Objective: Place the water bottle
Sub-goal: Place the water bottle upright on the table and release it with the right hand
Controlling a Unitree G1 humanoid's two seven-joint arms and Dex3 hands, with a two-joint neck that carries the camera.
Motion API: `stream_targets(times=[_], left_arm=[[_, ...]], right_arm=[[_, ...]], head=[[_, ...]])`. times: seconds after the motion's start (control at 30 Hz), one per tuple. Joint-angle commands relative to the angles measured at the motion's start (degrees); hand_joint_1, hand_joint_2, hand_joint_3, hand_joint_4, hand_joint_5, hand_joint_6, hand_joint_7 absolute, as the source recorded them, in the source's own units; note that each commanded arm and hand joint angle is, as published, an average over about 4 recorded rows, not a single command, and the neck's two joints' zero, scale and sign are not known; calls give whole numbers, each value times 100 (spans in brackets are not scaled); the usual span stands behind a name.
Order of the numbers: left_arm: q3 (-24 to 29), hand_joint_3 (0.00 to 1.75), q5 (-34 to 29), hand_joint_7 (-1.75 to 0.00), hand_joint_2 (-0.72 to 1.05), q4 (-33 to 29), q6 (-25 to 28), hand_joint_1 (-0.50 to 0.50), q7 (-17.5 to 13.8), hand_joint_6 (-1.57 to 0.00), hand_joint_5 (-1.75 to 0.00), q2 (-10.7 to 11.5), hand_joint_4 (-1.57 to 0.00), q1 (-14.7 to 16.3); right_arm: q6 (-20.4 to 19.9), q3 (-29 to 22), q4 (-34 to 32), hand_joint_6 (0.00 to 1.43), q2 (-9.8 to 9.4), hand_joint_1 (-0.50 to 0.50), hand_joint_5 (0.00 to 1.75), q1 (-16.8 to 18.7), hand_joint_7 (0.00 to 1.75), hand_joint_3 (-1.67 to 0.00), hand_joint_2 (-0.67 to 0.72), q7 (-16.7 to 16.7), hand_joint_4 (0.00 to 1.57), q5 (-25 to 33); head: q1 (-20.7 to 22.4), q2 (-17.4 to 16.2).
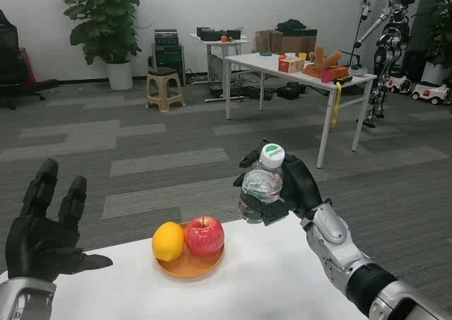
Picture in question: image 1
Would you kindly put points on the orange tissue box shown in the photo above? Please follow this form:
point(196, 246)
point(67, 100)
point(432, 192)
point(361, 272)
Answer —
point(291, 65)

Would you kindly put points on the orange round plate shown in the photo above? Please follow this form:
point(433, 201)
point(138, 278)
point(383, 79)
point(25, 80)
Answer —
point(190, 267)

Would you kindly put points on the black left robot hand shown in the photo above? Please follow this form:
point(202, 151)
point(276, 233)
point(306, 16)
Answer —
point(35, 246)

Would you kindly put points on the long white table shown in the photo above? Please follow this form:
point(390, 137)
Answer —
point(247, 61)

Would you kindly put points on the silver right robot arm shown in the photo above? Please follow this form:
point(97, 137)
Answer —
point(346, 256)

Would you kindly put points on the black bag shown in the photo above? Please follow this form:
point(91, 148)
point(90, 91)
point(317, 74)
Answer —
point(291, 25)

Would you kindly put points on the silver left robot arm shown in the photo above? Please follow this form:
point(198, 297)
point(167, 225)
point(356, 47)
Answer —
point(21, 299)

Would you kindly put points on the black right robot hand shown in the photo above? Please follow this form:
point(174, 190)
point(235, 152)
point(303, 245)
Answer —
point(300, 189)

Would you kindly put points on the black green equipment stack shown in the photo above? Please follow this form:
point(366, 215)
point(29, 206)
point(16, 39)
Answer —
point(169, 55)

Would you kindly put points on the beige plastic stool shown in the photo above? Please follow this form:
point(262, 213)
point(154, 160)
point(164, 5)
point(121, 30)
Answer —
point(166, 73)

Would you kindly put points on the white red toy car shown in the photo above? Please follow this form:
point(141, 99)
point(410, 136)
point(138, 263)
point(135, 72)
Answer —
point(431, 92)
point(399, 84)

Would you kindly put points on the red apple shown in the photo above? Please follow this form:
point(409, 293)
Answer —
point(205, 237)

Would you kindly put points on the pink cup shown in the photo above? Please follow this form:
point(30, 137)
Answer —
point(326, 76)

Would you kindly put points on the white cup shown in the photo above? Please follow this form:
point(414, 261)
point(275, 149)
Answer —
point(290, 56)

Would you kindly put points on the teal flat dish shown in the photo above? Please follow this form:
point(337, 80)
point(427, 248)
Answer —
point(266, 54)

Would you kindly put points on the yellow lemon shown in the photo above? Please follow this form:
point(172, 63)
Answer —
point(167, 242)

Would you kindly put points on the black office chair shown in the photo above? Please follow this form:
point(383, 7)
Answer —
point(8, 51)

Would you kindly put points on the small white desk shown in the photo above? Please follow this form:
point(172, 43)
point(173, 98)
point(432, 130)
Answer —
point(212, 44)

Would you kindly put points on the black case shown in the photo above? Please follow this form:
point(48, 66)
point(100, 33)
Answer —
point(291, 91)

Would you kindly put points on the clear water bottle green label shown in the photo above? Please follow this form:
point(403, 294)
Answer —
point(261, 185)

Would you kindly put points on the orange plush toy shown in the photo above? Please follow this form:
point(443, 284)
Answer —
point(323, 60)

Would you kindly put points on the orange tray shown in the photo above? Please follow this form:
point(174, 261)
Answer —
point(340, 73)

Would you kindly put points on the brown cardboard boxes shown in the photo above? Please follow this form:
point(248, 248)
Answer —
point(293, 42)

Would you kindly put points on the large green plant white pot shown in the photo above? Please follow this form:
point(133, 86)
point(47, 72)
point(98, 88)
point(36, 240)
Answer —
point(102, 19)

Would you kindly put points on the yellow cup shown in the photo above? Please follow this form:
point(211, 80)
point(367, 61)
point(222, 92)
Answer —
point(302, 56)

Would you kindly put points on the black boxes row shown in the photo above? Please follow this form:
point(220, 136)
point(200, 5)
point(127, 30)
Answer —
point(212, 34)

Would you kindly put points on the standing silver humanoid robot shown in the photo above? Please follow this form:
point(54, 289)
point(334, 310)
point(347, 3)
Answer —
point(395, 30)

